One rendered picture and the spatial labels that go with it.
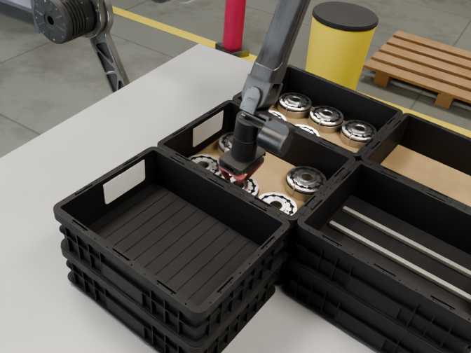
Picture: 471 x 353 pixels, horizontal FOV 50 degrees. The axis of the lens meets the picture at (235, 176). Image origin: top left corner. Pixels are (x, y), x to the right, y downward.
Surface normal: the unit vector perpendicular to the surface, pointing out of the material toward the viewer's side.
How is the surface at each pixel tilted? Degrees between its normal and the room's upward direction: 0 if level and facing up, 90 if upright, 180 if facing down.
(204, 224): 0
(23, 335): 0
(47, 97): 0
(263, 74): 66
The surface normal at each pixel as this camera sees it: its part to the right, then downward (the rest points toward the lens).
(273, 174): 0.08, -0.77
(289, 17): -0.40, 0.18
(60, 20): -0.52, 0.51
